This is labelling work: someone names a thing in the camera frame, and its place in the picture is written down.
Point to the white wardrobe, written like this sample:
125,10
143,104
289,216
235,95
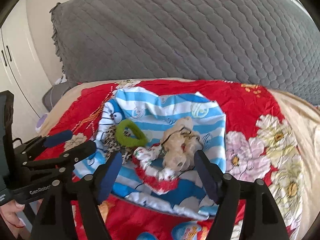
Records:
22,73

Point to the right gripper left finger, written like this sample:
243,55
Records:
54,219

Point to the grey bedside stool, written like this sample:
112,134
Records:
53,95

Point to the sheer cream scrunchie black trim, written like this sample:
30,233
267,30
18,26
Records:
180,143

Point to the purple white round object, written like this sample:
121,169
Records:
40,122

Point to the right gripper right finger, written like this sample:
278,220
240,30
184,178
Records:
262,218

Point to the person's left hand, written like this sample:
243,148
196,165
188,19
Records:
15,217

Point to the blue striped cartoon cloth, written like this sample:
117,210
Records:
153,115

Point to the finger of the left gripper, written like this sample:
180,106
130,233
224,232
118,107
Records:
50,169
55,139

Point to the leopard print scrunchie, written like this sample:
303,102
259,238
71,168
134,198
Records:
113,146

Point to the King QQ Egg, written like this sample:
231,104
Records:
186,231
146,236

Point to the red white star scrunchie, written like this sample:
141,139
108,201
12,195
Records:
159,180

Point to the grey quilted pillow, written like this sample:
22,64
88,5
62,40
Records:
272,43

